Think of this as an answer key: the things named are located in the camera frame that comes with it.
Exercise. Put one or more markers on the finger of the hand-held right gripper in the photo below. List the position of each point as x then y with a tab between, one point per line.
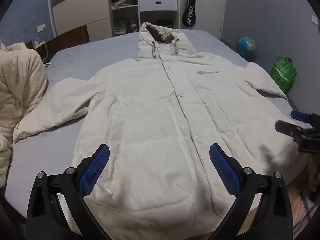
300	116
286	127

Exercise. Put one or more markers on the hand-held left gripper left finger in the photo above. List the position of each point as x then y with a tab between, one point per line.
93	170

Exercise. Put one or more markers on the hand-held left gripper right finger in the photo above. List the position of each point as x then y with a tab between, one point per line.
225	170

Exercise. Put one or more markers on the cream hooded jacket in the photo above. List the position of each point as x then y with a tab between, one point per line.
155	110

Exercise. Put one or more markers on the open clothes shelf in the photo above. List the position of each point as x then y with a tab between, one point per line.
125	7

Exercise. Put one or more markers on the person's right hand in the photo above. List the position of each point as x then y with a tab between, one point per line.
314	176

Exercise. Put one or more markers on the green shopping bag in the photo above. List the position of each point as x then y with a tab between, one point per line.
283	73

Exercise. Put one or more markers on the light checked cloth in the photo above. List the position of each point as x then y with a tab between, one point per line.
302	207

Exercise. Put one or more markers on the blue globe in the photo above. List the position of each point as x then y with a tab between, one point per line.
246	48

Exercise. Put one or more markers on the cream fleece blanket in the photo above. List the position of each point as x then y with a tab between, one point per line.
17	85

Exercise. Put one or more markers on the bed with grey sheet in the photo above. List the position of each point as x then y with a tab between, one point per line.
75	55

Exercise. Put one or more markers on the white door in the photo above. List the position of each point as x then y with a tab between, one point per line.
210	5

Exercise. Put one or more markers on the black racket bag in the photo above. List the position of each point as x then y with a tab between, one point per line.
189	12

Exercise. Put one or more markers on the cream sliding wardrobe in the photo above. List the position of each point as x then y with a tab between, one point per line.
80	7

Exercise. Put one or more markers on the white drawer unit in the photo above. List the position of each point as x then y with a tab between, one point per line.
158	0

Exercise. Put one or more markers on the white light switch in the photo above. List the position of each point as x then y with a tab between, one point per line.
315	20

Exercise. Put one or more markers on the white wall socket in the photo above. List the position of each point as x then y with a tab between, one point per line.
41	28

